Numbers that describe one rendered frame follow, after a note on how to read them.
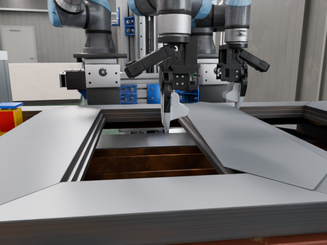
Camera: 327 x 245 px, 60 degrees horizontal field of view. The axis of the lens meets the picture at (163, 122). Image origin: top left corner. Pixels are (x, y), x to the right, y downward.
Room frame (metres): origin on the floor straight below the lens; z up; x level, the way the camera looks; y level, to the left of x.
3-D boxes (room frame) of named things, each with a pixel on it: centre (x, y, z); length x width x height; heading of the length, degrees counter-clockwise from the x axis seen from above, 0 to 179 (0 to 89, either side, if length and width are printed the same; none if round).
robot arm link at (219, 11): (1.03, -0.23, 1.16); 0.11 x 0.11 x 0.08; 80
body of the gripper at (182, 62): (0.65, -0.03, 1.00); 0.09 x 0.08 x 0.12; 97
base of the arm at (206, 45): (1.46, -0.19, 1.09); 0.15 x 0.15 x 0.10
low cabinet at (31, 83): (7.39, 3.11, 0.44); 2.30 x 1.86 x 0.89; 14
